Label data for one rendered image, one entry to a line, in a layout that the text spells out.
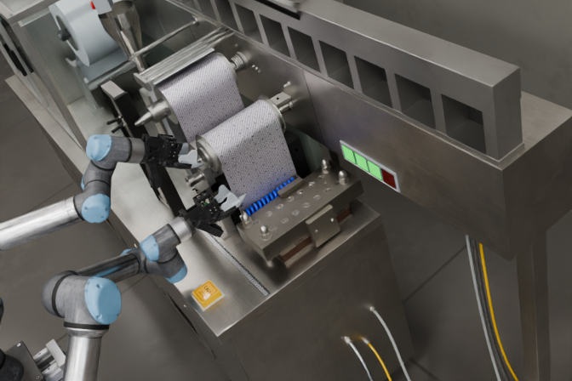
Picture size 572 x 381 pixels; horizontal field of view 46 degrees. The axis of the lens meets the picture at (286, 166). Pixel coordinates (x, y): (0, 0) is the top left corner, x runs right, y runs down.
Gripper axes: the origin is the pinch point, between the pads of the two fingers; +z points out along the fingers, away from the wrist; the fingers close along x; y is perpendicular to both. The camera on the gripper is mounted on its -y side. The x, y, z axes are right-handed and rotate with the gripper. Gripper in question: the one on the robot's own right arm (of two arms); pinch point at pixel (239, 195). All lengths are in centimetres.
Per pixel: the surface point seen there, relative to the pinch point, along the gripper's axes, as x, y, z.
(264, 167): -0.4, 4.2, 11.2
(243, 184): -0.4, 3.2, 2.3
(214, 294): -13.3, -16.7, -24.7
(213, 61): 28.1, 31.5, 18.6
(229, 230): 7.7, -17.1, -6.0
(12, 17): 102, 50, -23
